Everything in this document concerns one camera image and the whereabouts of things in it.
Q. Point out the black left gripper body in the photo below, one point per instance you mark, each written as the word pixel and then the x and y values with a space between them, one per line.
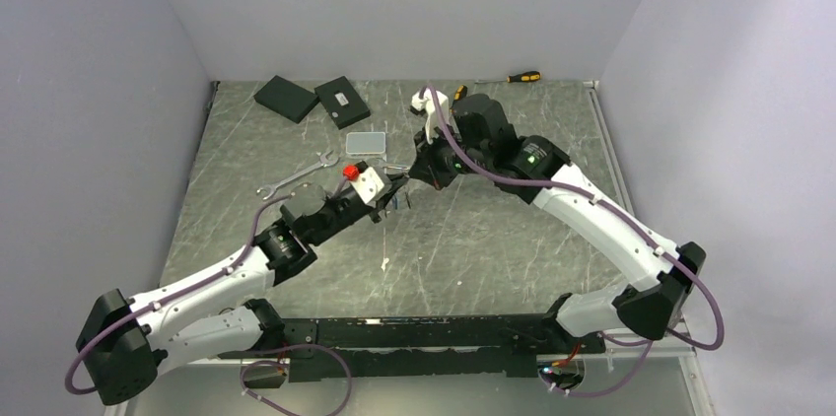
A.
pixel 375 217

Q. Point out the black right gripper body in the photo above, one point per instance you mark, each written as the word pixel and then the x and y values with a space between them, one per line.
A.
pixel 444 161

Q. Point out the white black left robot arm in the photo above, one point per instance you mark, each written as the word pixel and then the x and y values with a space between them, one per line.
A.
pixel 128 342

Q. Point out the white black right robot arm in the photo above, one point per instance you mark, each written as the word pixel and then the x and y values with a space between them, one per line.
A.
pixel 474 136

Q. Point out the silver left wrench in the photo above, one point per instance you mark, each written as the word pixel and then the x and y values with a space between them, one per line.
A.
pixel 325 160

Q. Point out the black yellow screwdriver near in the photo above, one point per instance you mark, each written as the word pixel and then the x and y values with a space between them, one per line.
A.
pixel 460 93

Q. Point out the black yellow screwdriver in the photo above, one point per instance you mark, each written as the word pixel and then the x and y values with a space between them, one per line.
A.
pixel 460 93
pixel 520 78

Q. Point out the black box with label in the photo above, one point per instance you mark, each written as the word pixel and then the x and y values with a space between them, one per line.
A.
pixel 342 102

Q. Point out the black yellow screwdriver far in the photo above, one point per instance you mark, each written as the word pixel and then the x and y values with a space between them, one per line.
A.
pixel 520 78

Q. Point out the black flat box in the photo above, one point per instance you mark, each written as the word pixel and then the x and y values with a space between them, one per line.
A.
pixel 287 99

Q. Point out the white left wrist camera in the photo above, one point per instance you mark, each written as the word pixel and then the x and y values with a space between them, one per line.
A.
pixel 371 185

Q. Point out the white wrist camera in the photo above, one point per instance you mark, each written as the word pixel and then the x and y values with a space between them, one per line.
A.
pixel 371 185
pixel 435 107

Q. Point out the white network switch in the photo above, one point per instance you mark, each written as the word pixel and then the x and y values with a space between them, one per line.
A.
pixel 365 144

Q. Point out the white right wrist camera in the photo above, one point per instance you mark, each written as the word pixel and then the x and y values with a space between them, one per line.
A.
pixel 435 107

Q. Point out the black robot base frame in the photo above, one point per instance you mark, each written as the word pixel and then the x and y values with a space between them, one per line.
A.
pixel 512 345

